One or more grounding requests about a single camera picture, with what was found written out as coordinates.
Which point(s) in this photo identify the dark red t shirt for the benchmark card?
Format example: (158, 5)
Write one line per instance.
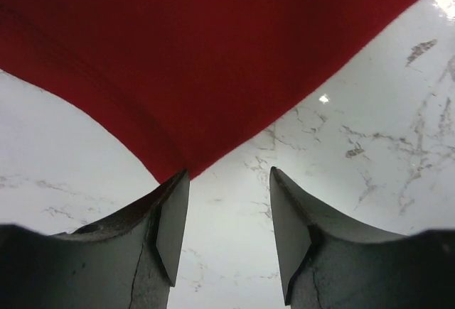
(181, 83)

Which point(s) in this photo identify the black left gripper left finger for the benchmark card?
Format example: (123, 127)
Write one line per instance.
(128, 259)

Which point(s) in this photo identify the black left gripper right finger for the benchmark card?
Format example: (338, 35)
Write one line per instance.
(330, 260)

